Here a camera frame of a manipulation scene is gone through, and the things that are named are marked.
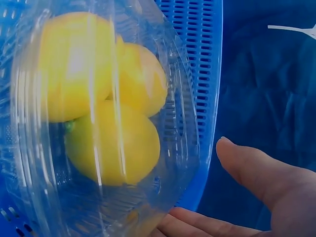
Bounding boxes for large yellow lemon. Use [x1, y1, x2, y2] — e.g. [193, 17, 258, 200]
[37, 11, 118, 123]

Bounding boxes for clear plastic container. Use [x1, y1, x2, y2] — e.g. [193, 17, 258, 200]
[4, 0, 201, 237]

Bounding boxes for white plastic fork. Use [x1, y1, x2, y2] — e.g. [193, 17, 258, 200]
[267, 24, 316, 40]

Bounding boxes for yellow lemon with green stem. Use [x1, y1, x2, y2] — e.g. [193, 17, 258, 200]
[64, 99, 161, 186]

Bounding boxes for blue plastic colander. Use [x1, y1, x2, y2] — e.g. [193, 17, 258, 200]
[0, 0, 225, 237]

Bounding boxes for person's right hand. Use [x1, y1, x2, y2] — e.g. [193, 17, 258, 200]
[155, 136, 316, 237]

